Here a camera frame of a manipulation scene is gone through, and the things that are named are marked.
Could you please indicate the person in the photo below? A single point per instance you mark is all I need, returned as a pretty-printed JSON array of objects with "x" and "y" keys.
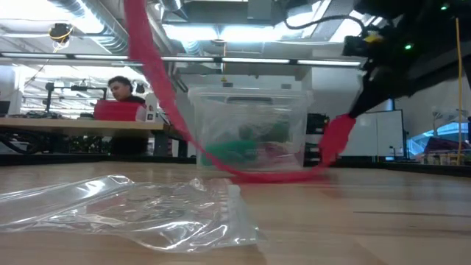
[{"x": 123, "y": 88}]

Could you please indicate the whiteboard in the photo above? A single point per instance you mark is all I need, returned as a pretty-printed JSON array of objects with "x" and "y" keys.
[{"x": 368, "y": 132}]

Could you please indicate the white box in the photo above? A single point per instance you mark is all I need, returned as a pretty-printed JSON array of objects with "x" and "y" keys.
[{"x": 151, "y": 106}]

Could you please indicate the red elastic bandage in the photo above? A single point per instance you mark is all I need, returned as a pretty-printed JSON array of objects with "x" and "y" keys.
[{"x": 147, "y": 55}]

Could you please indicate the clear zip bag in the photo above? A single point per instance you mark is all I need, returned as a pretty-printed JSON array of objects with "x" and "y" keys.
[{"x": 147, "y": 213}]

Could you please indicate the red storage bin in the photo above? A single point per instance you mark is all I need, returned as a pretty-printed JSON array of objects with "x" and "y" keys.
[{"x": 117, "y": 110}]

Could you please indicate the black equipment stand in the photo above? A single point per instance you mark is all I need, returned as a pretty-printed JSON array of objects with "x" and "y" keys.
[{"x": 88, "y": 88}]

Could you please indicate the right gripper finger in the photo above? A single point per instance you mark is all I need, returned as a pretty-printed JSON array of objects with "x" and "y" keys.
[{"x": 375, "y": 95}]

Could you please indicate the long ceiling light strip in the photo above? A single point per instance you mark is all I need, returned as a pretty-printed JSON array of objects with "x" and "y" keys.
[{"x": 92, "y": 57}]

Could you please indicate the wooden workbench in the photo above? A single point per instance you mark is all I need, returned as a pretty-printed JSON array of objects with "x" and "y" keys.
[{"x": 73, "y": 127}]

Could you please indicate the dark green bandage roll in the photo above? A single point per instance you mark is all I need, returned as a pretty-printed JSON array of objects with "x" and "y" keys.
[{"x": 281, "y": 132}]

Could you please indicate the maroon bandage roll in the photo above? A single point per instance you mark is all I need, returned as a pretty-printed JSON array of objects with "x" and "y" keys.
[{"x": 279, "y": 154}]

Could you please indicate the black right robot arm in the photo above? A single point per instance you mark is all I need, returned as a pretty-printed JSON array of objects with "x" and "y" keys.
[{"x": 404, "y": 22}]

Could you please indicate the silver ventilation duct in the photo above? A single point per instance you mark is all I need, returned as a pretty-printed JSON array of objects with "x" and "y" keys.
[{"x": 106, "y": 33}]

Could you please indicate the clear plastic lidded container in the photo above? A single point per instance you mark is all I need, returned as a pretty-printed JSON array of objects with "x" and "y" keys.
[{"x": 257, "y": 110}]

